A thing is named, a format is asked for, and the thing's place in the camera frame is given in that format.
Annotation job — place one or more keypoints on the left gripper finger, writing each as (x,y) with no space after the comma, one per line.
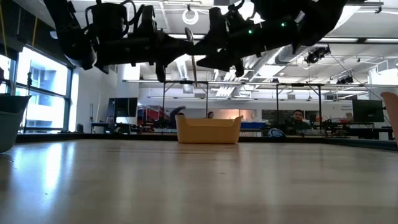
(178,54)
(178,43)

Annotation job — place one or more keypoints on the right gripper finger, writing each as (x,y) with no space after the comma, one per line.
(220,63)
(217,48)

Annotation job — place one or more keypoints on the yellow plastic bin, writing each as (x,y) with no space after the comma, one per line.
(208,130)

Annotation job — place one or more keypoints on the pink plastic bin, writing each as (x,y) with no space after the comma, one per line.
(391,115)

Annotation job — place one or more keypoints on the person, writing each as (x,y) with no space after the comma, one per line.
(298,119)
(175,113)
(211,114)

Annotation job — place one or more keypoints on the black monitor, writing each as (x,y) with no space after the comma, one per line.
(122,107)
(368,110)

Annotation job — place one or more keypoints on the red machine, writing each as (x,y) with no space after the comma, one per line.
(149,115)

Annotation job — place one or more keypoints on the blue box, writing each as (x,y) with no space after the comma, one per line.
(255,125)

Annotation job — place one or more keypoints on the blue white round object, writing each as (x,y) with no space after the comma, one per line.
(276,133)

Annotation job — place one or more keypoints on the window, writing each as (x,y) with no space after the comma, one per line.
(40,99)

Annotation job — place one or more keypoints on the black tripod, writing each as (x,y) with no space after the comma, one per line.
(29,93)

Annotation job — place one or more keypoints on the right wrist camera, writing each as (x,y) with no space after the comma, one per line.
(273,9)

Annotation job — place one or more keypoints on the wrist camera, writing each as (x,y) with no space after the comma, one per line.
(273,9)
(107,21)

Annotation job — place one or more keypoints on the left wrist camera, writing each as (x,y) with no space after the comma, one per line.
(107,21)

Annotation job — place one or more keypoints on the black workstation frame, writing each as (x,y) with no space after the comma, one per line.
(163,99)
(320,102)

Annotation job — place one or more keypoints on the black ceiling camera cluster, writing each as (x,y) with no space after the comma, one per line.
(317,55)

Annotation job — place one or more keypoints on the black table edge rail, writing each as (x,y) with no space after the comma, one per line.
(93,137)

